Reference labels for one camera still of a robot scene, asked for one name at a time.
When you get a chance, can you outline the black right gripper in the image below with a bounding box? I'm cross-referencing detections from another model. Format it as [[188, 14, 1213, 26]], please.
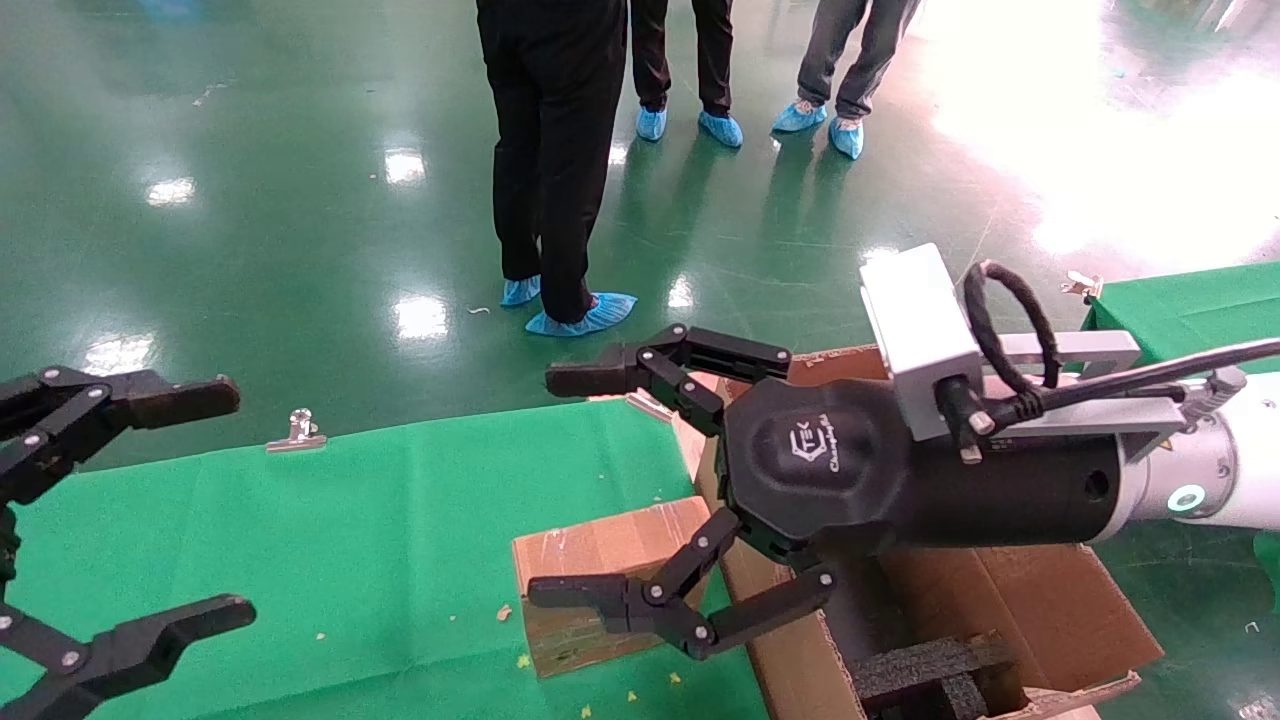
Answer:
[[527, 323, 1123, 661]]

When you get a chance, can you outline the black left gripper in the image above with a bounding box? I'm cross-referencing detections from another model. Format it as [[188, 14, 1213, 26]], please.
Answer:
[[0, 367, 257, 720]]

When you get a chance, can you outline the small brown cardboard box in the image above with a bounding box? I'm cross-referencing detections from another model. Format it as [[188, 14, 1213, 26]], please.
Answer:
[[512, 497, 726, 679]]

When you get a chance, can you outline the large open cardboard carton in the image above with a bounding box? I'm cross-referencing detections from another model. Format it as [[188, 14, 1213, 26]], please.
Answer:
[[590, 345, 1166, 720]]

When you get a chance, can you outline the person in wide black trousers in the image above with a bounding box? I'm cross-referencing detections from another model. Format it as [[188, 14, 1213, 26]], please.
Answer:
[[475, 0, 629, 323]]

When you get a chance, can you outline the black foam insert block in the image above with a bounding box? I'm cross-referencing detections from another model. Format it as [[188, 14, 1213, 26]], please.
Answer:
[[850, 632, 1026, 720]]

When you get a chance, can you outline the person in slim black trousers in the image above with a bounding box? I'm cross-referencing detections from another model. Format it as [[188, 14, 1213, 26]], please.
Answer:
[[630, 0, 736, 116]]

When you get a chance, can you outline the person in grey jeans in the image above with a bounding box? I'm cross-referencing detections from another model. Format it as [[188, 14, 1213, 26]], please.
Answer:
[[797, 0, 923, 121]]

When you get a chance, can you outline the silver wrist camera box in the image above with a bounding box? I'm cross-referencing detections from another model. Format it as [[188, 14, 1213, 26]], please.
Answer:
[[860, 243, 986, 443]]

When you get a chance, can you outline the silver camera mount bracket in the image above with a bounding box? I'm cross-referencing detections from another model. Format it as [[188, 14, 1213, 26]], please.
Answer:
[[985, 330, 1246, 463]]

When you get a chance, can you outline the black camera cable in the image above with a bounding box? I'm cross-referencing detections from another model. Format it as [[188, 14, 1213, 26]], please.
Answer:
[[935, 260, 1280, 466]]

